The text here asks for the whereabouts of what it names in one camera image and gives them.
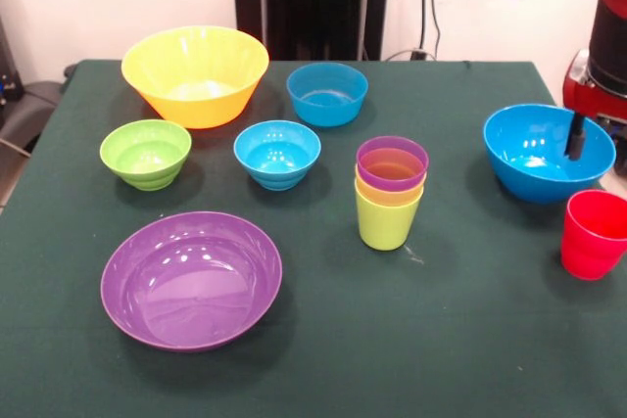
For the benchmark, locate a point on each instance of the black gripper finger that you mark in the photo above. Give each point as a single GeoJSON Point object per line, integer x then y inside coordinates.
{"type": "Point", "coordinates": [574, 141]}

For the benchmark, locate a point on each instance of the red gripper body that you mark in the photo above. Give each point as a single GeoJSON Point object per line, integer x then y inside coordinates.
{"type": "Point", "coordinates": [595, 100]}

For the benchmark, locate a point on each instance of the large blue bowl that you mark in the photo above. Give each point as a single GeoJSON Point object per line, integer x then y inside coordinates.
{"type": "Point", "coordinates": [534, 173]}

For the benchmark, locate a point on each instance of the red cup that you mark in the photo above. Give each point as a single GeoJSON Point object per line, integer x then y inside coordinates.
{"type": "Point", "coordinates": [593, 246]}

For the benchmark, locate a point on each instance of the purple cup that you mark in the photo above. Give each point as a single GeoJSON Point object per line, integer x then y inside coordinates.
{"type": "Point", "coordinates": [392, 178]}

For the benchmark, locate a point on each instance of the lime green cup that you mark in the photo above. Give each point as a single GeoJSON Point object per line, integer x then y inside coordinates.
{"type": "Point", "coordinates": [387, 227]}

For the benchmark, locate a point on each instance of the yellow cup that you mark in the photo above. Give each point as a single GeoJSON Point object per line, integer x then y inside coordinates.
{"type": "Point", "coordinates": [365, 193]}

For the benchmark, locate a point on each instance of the small light blue ribbed bowl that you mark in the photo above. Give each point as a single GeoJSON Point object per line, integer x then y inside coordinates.
{"type": "Point", "coordinates": [276, 163]}

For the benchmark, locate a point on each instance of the medium blue bowl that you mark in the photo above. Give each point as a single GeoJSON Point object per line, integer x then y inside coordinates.
{"type": "Point", "coordinates": [327, 105]}

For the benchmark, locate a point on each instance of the dark green table cloth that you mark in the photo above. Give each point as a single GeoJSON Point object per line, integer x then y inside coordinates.
{"type": "Point", "coordinates": [343, 291]}

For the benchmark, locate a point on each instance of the large orange bowl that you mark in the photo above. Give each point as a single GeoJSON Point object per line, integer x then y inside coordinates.
{"type": "Point", "coordinates": [196, 100]}

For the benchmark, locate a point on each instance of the wide purple bowl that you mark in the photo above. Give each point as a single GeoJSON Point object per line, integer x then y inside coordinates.
{"type": "Point", "coordinates": [191, 291]}

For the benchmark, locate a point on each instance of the small green ribbed bowl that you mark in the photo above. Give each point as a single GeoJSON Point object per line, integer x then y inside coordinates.
{"type": "Point", "coordinates": [144, 163]}

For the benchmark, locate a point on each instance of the black pedestal foot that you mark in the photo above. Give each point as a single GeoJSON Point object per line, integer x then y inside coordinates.
{"type": "Point", "coordinates": [27, 105]}

